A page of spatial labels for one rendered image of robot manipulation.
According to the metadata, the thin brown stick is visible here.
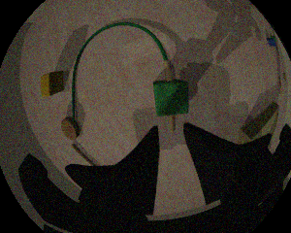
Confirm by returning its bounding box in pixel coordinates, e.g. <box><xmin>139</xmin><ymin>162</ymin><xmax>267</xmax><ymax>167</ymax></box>
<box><xmin>71</xmin><ymin>144</ymin><xmax>95</xmax><ymax>166</ymax></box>

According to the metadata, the wooden stick with green string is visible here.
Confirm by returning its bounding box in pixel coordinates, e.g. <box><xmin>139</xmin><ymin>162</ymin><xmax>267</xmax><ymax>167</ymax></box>
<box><xmin>72</xmin><ymin>22</ymin><xmax>176</xmax><ymax>132</ymax></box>

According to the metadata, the blue cylinder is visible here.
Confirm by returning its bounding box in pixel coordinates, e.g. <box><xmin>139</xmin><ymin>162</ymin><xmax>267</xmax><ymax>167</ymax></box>
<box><xmin>266</xmin><ymin>38</ymin><xmax>276</xmax><ymax>47</ymax></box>

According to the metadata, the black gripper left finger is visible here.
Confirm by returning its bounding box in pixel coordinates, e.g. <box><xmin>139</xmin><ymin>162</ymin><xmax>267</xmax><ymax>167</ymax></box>
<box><xmin>65</xmin><ymin>125</ymin><xmax>160</xmax><ymax>215</ymax></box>

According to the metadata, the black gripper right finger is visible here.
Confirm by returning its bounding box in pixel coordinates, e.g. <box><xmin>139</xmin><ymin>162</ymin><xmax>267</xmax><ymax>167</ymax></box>
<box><xmin>183</xmin><ymin>123</ymin><xmax>273</xmax><ymax>205</ymax></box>

